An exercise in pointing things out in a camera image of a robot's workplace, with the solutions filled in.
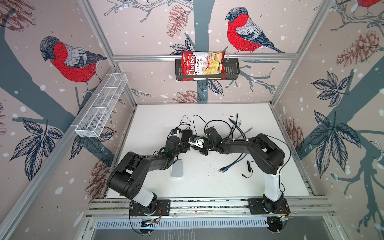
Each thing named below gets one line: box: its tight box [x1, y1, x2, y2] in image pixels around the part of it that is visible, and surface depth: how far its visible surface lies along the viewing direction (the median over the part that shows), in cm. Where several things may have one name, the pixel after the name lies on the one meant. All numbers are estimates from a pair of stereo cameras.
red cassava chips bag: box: [181, 50, 227, 82], surface depth 90 cm
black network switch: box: [182, 129, 193, 142], surface depth 103 cm
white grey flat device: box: [170, 159, 184, 179], surface depth 85 cm
